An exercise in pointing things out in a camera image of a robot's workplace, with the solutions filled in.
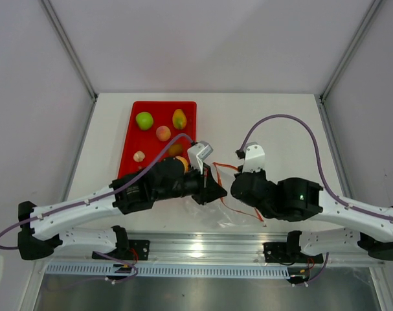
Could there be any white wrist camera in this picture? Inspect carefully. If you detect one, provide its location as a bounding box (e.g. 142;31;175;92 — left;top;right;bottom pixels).
187;141;213;175
236;142;265;173

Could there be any aluminium frame post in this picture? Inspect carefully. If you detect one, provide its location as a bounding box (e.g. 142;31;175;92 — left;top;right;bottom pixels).
39;0;98;100
319;0;386;104

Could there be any garlic bulb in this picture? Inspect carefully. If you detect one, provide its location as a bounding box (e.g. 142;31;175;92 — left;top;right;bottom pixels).
133;150;146;163

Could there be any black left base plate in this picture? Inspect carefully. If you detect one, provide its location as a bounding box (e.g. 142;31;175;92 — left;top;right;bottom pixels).
116;240;150;261

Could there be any red plastic tray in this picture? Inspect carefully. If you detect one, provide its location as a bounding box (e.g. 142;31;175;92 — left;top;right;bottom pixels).
118;101;197;178

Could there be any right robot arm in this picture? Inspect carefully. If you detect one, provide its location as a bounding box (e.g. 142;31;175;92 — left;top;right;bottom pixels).
230;170;393;262

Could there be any brown kiwi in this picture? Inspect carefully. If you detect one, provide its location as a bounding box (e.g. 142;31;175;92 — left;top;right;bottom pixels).
168;143;183;157

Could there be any left aluminium frame post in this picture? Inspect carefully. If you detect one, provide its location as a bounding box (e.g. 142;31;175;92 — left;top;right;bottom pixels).
39;0;98;100

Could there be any aluminium front rail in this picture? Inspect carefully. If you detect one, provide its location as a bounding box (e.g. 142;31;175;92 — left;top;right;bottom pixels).
32;231;385;267

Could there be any yellow green mango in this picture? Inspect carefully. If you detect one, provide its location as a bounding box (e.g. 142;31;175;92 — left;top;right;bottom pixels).
172;109;187;130

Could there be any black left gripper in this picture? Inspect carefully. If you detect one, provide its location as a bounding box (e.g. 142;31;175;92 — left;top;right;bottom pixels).
154;162;227;206

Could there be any green apple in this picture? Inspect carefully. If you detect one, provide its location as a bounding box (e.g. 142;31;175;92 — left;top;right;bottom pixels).
135;111;154;131

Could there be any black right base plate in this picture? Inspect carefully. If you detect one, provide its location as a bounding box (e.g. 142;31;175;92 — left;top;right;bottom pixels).
263;242;324;266

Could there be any white slotted cable duct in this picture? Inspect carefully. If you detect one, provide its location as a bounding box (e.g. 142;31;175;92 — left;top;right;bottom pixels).
45;262;290;279

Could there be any orange yellow fruit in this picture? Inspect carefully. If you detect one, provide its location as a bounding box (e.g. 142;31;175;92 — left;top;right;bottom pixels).
175;156;189;172

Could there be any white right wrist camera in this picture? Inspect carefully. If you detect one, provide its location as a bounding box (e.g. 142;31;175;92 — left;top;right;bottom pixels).
236;142;265;173

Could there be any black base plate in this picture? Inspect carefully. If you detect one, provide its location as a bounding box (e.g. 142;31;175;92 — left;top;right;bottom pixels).
263;242;324;266
116;240;150;261

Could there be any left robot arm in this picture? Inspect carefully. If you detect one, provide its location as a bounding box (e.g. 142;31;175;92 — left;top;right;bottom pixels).
17;157;227;260

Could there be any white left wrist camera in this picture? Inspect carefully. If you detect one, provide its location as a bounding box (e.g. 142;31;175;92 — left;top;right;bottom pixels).
187;141;213;175

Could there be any pink peach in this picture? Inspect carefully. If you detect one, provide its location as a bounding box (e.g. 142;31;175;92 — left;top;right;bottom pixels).
156;126;171;142

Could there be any right aluminium frame post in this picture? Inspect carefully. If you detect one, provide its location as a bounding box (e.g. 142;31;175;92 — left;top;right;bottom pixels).
319;0;386;104

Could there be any clear zip top bag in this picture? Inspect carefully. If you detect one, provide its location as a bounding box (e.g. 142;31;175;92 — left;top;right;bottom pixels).
185;162;267;231

